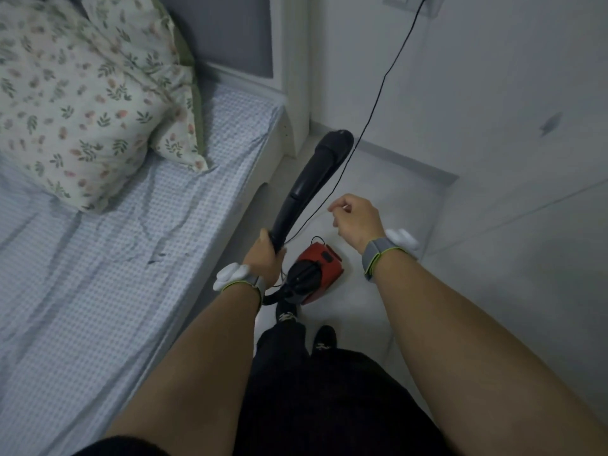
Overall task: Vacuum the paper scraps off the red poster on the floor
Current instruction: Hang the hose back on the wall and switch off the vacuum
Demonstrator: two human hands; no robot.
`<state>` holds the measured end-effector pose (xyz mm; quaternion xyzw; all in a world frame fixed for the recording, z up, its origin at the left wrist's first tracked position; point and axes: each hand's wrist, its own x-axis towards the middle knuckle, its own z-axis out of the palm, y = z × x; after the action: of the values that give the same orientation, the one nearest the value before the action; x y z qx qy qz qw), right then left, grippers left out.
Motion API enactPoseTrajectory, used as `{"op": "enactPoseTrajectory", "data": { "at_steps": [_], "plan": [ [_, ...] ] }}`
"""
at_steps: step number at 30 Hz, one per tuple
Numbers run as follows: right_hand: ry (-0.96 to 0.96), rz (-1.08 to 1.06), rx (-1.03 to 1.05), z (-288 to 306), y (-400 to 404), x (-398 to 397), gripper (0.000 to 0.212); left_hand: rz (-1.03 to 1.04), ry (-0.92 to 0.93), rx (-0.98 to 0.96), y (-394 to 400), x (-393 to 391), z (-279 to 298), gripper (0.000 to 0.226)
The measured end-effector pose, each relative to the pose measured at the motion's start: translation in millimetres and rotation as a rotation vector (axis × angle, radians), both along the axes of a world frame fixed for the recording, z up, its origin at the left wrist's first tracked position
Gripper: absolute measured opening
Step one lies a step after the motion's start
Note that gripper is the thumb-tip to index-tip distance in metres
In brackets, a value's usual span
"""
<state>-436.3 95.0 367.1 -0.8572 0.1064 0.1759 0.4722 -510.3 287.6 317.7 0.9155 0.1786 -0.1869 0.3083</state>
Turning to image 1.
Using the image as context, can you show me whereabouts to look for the white wrist tracker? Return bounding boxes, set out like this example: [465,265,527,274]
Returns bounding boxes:
[385,227,421,260]
[212,262,253,293]

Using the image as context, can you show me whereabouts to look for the bed with checked sheet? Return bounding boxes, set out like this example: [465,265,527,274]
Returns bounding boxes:
[0,78,286,456]

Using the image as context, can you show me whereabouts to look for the black right shoe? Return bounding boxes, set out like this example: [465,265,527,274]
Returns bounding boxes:
[311,325,338,356]

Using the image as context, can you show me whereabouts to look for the floral pillow green edge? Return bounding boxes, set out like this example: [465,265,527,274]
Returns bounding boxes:
[80,0,210,174]

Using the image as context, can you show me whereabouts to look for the black striped trousers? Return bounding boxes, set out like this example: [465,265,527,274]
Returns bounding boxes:
[232,320,459,456]

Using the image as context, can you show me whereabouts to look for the white wall socket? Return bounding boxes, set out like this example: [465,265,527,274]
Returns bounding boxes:
[382,0,447,17]

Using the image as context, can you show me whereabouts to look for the black shirt sleeve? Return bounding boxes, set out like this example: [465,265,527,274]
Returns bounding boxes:
[71,436,172,456]

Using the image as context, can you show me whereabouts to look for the black power cable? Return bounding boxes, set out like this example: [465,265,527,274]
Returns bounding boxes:
[280,0,433,281]

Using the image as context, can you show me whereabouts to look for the white wardrobe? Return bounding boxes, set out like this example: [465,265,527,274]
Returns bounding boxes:
[382,104,608,423]

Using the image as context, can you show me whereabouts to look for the black shoe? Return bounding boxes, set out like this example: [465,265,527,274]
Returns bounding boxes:
[311,325,338,356]
[275,300,299,324]

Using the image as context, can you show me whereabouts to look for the person's right hand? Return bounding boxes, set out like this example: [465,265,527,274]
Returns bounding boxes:
[327,193,386,256]

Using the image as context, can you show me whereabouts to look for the black vacuum hose and wand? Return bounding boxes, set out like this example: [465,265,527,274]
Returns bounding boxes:
[261,129,355,307]

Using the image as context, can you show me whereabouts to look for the white left wrist tracker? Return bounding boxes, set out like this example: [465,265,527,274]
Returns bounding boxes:
[212,262,253,293]

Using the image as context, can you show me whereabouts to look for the white right wrist tracker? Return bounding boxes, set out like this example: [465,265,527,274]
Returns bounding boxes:
[385,227,421,260]

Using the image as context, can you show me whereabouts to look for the black left shoe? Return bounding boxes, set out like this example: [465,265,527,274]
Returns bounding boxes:
[275,300,299,324]

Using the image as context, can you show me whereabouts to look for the person's left forearm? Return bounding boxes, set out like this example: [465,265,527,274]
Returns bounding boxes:
[104,282,262,456]

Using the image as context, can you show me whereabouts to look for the white bedside table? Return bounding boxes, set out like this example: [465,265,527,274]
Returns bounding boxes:
[268,0,312,157]

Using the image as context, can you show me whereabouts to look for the red vacuum cleaner body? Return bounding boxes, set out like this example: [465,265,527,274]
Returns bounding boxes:
[284,241,345,306]

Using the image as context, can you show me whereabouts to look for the white floral cloth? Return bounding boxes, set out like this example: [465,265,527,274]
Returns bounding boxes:
[0,0,172,214]

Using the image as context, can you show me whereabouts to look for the person's right forearm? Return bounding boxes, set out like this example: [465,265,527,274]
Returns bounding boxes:
[370,249,608,456]

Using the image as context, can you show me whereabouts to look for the grey left wrist band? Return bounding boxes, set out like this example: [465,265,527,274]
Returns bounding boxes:
[220,274,267,312]

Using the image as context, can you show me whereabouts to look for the person's left hand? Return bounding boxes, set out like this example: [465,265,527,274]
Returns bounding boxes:
[243,227,287,289]

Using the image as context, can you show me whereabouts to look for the white bed frame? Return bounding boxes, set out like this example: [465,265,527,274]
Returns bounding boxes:
[118,66,298,404]

